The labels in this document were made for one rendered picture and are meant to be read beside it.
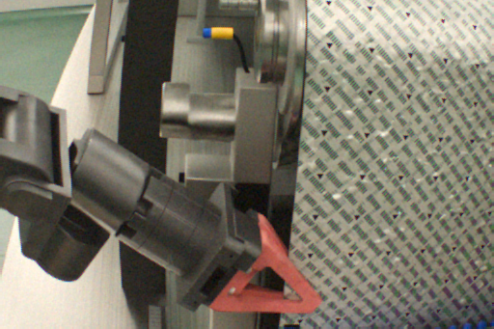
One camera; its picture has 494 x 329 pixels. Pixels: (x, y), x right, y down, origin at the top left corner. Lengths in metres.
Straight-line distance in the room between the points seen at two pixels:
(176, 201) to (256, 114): 0.11
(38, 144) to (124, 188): 0.08
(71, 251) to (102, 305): 0.35
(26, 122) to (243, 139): 0.19
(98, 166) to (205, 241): 0.09
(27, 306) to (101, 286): 0.13
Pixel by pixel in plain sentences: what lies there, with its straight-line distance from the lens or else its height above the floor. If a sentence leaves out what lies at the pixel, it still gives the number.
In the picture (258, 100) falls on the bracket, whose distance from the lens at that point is 0.82.
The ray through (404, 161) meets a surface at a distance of 0.77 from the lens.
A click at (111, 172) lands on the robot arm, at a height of 1.17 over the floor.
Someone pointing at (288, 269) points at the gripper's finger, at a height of 1.11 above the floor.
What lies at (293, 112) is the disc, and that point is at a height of 1.21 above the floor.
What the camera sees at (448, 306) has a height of 1.06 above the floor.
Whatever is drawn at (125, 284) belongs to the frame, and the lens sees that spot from 1.17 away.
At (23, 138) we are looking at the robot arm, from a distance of 0.71.
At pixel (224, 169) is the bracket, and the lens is 0.86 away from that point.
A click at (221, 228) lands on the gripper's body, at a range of 0.75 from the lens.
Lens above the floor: 1.44
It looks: 19 degrees down
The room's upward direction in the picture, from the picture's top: 4 degrees clockwise
